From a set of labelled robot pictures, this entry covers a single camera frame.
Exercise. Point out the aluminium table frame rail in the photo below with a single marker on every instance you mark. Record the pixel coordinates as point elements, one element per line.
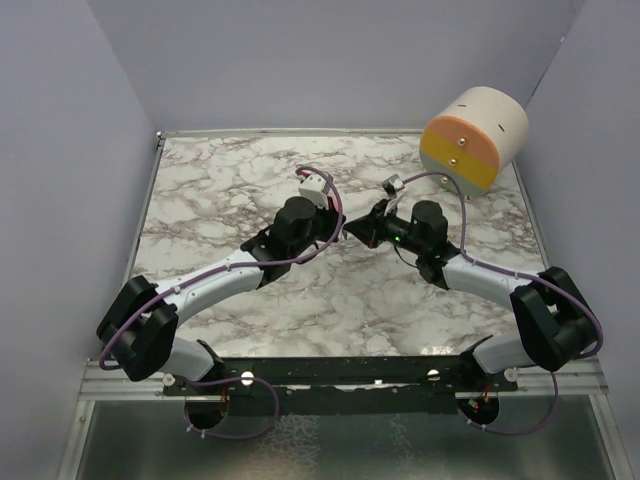
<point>84,410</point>

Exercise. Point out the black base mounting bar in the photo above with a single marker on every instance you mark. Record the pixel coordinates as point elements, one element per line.
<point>255,386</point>

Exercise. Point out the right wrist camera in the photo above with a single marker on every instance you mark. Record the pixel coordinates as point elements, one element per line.
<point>394,188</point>

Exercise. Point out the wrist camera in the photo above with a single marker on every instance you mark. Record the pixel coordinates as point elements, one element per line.
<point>316,188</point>
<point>394,188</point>

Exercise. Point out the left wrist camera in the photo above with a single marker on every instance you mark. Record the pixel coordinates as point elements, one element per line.
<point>316,188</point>

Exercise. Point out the cylindrical pastel drawer box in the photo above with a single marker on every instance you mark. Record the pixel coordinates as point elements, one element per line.
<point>473,139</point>

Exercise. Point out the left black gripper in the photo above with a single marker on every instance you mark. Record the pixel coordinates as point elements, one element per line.
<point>330,218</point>

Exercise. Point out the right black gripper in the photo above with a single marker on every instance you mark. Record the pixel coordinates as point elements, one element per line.
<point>370,228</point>

